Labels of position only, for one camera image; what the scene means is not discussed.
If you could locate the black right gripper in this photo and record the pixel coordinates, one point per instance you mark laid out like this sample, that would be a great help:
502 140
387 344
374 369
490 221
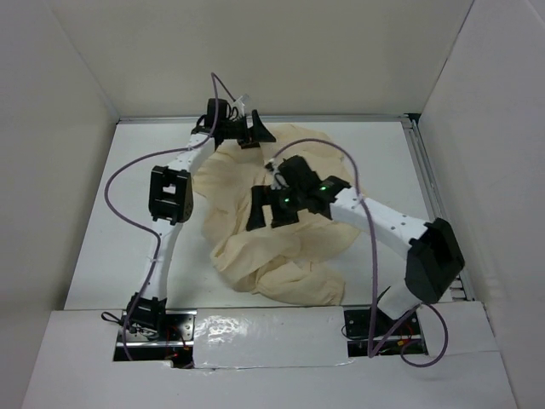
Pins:
261 195

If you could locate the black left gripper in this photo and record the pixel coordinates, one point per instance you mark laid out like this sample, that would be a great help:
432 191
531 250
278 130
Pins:
252 139

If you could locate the cream yellow jacket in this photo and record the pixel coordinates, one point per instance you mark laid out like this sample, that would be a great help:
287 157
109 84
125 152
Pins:
287 264

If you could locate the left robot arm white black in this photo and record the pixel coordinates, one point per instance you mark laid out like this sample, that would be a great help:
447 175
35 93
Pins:
170 200

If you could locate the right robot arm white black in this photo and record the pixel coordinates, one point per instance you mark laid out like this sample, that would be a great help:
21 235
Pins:
432 255

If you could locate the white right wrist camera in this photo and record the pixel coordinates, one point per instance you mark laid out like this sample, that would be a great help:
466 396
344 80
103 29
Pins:
278 181

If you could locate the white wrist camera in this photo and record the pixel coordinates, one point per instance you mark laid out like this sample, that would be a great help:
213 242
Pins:
241 106
278 181

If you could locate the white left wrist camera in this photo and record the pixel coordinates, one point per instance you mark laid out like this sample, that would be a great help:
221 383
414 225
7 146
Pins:
241 106

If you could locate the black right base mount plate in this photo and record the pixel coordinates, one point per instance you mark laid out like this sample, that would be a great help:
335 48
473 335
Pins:
356 331

